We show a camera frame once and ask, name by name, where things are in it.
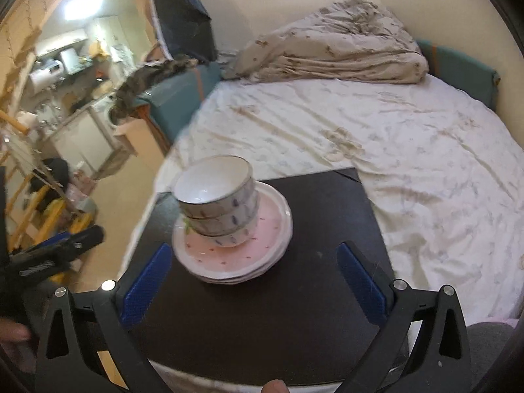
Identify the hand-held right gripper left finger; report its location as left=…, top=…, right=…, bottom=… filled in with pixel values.
left=35, top=242, right=173, bottom=393

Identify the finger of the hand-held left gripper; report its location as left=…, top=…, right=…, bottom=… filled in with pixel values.
left=16, top=231, right=71, bottom=256
left=57, top=224, right=105, bottom=260

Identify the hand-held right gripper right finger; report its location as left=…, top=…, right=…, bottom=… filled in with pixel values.
left=336, top=241, right=472, bottom=393

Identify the pink strawberry print plate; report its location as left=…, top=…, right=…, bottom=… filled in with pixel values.
left=172, top=180, right=294, bottom=268

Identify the person's left hand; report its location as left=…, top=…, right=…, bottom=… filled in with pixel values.
left=0, top=319, right=32, bottom=342

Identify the person's right hand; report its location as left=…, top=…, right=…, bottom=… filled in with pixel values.
left=261, top=379, right=292, bottom=393

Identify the wooden railing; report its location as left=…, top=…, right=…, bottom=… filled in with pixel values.
left=0, top=108, right=100, bottom=254

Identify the pink floral box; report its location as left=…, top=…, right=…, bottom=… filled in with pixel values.
left=66, top=171, right=98, bottom=198

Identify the black cloth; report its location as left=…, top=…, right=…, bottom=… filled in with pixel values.
left=40, top=158, right=71, bottom=198

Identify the black leather mat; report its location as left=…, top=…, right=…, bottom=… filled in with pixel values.
left=119, top=168, right=411, bottom=386

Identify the white cabinet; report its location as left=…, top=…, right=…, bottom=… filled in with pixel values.
left=38, top=102, right=120, bottom=175

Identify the person's grey trouser leg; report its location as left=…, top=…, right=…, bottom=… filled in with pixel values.
left=466, top=321, right=514, bottom=393

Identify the camouflage cloth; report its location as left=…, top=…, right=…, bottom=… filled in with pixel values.
left=109, top=58, right=200, bottom=126

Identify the white kitchen appliance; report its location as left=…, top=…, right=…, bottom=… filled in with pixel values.
left=29, top=60, right=63, bottom=87

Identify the teal bed bumper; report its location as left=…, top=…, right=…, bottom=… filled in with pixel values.
left=415, top=39, right=502, bottom=112
left=140, top=63, right=222, bottom=143

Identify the ceiling light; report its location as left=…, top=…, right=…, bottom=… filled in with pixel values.
left=63, top=0, right=104, bottom=20

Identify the beige printed duvet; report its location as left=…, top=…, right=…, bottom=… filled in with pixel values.
left=221, top=0, right=430, bottom=86

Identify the light wooden bed frame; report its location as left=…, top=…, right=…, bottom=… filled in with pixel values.
left=114, top=110, right=173, bottom=157

